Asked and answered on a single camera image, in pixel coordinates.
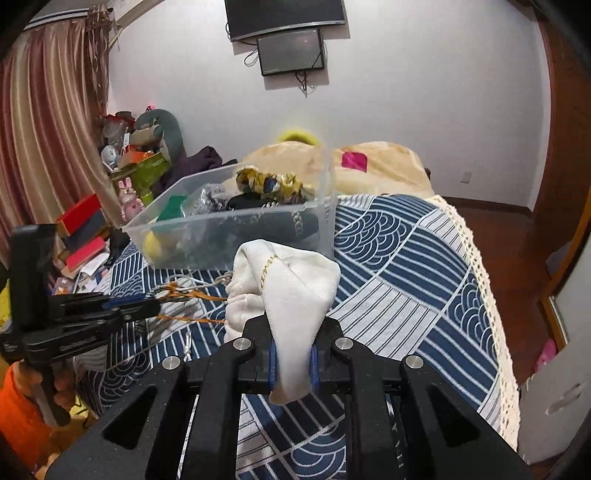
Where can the small wall monitor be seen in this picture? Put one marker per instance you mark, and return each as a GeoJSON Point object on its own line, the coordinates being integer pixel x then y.
{"type": "Point", "coordinates": [295, 51]}

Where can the wall mounted black television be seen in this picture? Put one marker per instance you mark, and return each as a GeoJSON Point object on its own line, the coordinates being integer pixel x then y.
{"type": "Point", "coordinates": [248, 18]}

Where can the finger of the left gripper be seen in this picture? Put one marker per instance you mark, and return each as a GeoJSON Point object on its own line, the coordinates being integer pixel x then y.
{"type": "Point", "coordinates": [134, 311]}
{"type": "Point", "coordinates": [129, 302]}

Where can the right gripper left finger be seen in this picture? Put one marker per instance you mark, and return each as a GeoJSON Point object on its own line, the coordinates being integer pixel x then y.
{"type": "Point", "coordinates": [179, 421]}

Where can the red book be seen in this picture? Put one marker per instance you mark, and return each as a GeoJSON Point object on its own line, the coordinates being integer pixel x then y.
{"type": "Point", "coordinates": [86, 253]}

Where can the wall power socket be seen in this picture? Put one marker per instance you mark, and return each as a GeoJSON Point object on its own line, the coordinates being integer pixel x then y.
{"type": "Point", "coordinates": [466, 177]}

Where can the beige patchwork fleece blanket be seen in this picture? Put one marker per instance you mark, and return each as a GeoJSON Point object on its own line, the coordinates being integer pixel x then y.
{"type": "Point", "coordinates": [375, 168]}

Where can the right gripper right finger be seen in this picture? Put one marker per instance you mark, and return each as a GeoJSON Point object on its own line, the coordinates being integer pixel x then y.
{"type": "Point", "coordinates": [403, 419]}

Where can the green cardboard box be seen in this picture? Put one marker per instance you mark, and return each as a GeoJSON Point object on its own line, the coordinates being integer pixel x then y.
{"type": "Point", "coordinates": [142, 175]}

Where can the white cloth pouch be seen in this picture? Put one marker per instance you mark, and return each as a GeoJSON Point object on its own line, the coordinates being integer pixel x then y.
{"type": "Point", "coordinates": [294, 289]}

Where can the grey item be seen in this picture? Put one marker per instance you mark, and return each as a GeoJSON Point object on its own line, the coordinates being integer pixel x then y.
{"type": "Point", "coordinates": [209, 198]}

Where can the clear plastic storage bin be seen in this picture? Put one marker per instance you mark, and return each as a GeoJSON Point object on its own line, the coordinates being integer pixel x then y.
{"type": "Point", "coordinates": [184, 256]}

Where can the yellow fuzzy cushion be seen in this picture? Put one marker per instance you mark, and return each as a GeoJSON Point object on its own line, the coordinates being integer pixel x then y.
{"type": "Point", "coordinates": [299, 136]}

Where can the yellow felt ball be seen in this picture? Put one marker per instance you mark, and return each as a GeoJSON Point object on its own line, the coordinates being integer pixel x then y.
{"type": "Point", "coordinates": [158, 246]}

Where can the wooden wardrobe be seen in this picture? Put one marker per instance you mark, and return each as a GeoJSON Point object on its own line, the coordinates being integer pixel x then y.
{"type": "Point", "coordinates": [566, 176]}

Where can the grey green neck pillow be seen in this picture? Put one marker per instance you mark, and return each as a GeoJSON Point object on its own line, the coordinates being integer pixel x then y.
{"type": "Point", "coordinates": [167, 130]}

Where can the yellow patterned scrunchie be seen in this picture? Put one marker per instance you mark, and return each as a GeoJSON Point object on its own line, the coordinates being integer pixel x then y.
{"type": "Point", "coordinates": [280, 188]}

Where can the black lace garment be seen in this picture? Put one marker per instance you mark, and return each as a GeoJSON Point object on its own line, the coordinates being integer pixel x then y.
{"type": "Point", "coordinates": [250, 219]}

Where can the dark purple clothing pile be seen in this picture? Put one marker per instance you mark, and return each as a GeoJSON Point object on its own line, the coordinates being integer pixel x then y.
{"type": "Point", "coordinates": [204, 160]}

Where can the red box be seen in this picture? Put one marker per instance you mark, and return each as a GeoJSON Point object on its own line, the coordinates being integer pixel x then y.
{"type": "Point", "coordinates": [77, 215]}

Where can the striped brown curtain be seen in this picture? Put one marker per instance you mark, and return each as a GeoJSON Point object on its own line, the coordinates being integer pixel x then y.
{"type": "Point", "coordinates": [54, 90]}

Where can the pink rabbit toy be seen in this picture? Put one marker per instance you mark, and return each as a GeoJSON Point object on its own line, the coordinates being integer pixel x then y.
{"type": "Point", "coordinates": [131, 204]}

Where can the green yellow sponge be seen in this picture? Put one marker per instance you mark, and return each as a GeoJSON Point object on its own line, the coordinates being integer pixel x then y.
{"type": "Point", "coordinates": [171, 218]}

